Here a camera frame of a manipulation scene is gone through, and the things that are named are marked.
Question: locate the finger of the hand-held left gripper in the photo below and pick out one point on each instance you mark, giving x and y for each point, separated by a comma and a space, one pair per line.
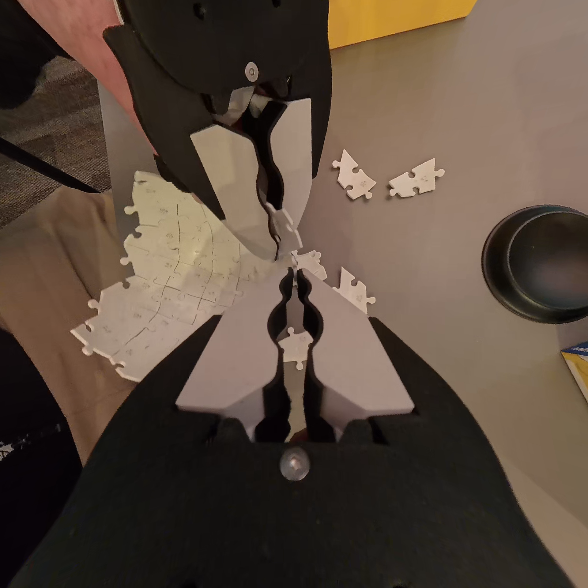
225, 183
296, 151

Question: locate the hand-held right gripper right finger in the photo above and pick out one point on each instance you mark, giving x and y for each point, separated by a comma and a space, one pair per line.
358, 367

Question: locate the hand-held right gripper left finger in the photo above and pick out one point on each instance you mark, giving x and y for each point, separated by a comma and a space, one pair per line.
229, 367

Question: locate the white-backed puzzle piece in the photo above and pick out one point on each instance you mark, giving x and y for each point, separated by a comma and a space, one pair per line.
294, 344
353, 289
310, 262

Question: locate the partly built puzzle ball shell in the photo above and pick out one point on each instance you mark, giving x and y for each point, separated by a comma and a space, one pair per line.
183, 275

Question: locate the white-backed joined puzzle pieces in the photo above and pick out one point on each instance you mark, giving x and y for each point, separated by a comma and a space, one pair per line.
415, 179
353, 174

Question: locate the black ball stand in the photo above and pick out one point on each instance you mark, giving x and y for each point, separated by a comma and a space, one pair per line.
542, 257

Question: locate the blue puzzle box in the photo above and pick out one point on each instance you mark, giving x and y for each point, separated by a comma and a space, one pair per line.
576, 367

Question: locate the person's left hand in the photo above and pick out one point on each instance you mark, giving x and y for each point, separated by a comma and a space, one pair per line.
87, 41

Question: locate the yellow cardboard box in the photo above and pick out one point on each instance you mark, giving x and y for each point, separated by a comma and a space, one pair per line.
390, 23

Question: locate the black metal chair base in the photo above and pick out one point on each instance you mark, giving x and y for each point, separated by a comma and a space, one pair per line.
46, 165

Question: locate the person's beige trousers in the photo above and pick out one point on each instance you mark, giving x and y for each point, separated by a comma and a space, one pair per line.
46, 275

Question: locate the person's black jacket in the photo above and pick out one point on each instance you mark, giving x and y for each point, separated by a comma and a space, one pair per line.
27, 482

